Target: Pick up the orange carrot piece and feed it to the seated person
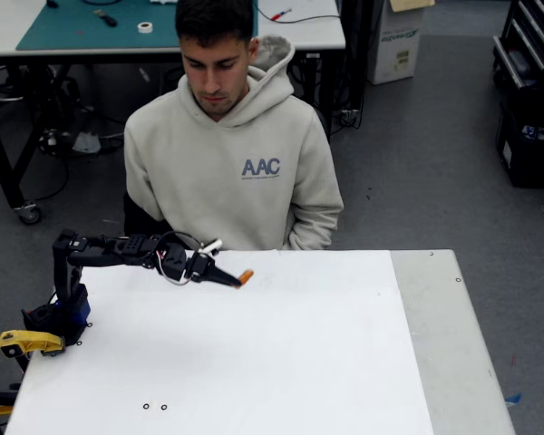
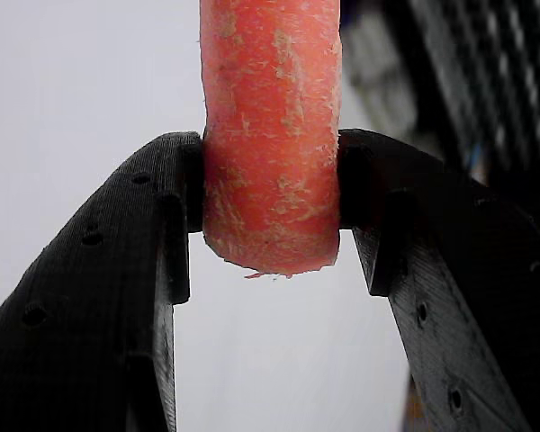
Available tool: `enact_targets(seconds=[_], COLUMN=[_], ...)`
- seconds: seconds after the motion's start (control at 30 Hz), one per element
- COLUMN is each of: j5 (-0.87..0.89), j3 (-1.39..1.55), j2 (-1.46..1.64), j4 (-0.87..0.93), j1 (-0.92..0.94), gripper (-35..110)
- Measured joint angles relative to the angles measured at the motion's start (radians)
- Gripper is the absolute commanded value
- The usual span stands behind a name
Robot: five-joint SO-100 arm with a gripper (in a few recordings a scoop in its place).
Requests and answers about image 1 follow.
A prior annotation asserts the man's left forearm beige sleeve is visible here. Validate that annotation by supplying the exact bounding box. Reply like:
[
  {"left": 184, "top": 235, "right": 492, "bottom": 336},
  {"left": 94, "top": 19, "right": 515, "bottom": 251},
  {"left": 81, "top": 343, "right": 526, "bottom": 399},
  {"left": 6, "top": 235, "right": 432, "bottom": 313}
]
[{"left": 287, "top": 198, "right": 345, "bottom": 251}]

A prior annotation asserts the large white paper sheet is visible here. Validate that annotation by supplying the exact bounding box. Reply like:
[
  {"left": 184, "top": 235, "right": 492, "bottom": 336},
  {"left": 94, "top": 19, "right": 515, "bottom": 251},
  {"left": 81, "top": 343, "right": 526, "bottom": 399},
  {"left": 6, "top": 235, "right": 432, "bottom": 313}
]
[{"left": 4, "top": 249, "right": 435, "bottom": 435}]

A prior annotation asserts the man in beige hoodie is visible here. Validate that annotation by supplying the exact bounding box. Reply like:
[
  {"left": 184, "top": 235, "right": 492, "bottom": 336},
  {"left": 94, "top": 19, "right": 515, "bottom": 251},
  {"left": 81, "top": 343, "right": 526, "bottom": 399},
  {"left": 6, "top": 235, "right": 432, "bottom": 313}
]
[{"left": 123, "top": 0, "right": 345, "bottom": 252}]

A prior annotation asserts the crumpled white plastic bag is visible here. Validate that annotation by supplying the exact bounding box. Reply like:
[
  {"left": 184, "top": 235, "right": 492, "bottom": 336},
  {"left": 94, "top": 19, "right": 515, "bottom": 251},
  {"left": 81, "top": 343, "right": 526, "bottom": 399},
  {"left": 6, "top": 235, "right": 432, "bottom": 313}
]
[{"left": 71, "top": 130, "right": 102, "bottom": 154}]

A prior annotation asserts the grey caster wheel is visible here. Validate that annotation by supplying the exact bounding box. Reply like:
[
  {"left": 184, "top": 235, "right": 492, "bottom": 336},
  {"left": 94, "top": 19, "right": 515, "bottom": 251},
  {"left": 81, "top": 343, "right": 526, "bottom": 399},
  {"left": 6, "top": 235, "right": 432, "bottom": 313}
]
[{"left": 12, "top": 201, "right": 44, "bottom": 226}]

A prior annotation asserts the green cutting mat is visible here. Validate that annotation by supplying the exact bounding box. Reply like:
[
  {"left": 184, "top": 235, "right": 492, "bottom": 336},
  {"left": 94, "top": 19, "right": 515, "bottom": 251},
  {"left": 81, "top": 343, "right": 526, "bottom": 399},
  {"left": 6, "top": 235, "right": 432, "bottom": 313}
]
[{"left": 15, "top": 0, "right": 259, "bottom": 52}]

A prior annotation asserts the white cardboard box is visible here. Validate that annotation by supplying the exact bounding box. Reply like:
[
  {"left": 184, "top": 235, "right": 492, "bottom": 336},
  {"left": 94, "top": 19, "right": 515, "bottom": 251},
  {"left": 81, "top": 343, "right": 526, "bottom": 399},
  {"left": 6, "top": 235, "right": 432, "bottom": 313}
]
[{"left": 366, "top": 0, "right": 425, "bottom": 86}]

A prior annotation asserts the black storage crate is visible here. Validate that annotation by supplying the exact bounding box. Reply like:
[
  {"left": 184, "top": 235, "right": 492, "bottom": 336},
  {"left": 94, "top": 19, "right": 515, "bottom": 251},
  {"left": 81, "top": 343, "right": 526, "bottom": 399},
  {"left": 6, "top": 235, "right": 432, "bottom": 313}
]
[{"left": 495, "top": 97, "right": 544, "bottom": 189}]

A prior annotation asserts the brown cardboard flap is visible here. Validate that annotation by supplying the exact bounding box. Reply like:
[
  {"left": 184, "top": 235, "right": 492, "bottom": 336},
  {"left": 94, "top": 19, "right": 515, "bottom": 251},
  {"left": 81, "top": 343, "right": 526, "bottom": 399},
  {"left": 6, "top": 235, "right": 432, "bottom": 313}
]
[{"left": 388, "top": 0, "right": 436, "bottom": 13}]

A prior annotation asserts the black shelving rack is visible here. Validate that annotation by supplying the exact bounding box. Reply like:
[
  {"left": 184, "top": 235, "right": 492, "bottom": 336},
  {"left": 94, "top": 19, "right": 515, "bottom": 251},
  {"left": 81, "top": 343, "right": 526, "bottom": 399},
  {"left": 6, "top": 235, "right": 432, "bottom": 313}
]
[{"left": 491, "top": 0, "right": 544, "bottom": 91}]

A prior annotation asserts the red and white servo cable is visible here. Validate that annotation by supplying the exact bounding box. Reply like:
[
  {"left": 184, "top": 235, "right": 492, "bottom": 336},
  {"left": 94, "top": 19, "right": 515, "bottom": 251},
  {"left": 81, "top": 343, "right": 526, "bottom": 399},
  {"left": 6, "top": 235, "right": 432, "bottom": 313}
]
[{"left": 155, "top": 230, "right": 201, "bottom": 287}]

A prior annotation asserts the grey workbench with black frame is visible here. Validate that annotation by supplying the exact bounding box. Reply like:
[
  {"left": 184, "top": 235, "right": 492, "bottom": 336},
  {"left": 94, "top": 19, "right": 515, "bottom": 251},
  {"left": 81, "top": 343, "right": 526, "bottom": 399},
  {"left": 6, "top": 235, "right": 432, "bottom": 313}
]
[{"left": 0, "top": 0, "right": 347, "bottom": 226}]

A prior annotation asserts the black-handled hand tool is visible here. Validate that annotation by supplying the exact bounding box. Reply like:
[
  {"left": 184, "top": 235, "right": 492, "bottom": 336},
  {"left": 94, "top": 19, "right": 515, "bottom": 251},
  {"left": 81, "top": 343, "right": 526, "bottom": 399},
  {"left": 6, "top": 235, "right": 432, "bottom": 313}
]
[{"left": 92, "top": 8, "right": 119, "bottom": 28}]

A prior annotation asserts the thin black cable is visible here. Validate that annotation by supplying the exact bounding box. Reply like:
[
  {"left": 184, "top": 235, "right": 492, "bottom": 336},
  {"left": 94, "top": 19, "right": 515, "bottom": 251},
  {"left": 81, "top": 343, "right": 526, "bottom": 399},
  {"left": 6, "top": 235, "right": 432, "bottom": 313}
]
[{"left": 257, "top": 7, "right": 342, "bottom": 25}]

